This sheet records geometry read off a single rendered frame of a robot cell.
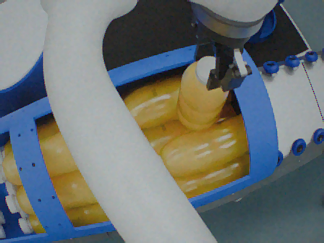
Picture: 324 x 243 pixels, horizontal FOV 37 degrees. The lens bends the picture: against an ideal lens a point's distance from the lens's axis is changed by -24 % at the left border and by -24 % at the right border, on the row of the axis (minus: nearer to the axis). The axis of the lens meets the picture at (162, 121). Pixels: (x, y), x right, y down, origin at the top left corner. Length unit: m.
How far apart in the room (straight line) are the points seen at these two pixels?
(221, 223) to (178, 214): 1.78
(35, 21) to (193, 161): 0.52
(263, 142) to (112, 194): 0.61
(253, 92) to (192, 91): 0.14
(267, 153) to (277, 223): 1.23
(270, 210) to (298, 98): 0.96
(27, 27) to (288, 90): 0.66
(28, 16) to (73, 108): 0.88
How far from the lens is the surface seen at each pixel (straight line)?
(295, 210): 2.25
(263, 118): 0.97
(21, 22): 1.28
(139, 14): 2.21
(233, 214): 2.18
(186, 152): 1.01
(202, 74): 0.83
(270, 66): 1.28
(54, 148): 0.97
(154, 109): 1.04
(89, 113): 0.41
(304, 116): 1.32
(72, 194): 1.00
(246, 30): 0.59
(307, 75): 1.37
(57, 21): 0.46
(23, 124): 0.99
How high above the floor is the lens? 2.14
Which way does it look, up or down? 75 degrees down
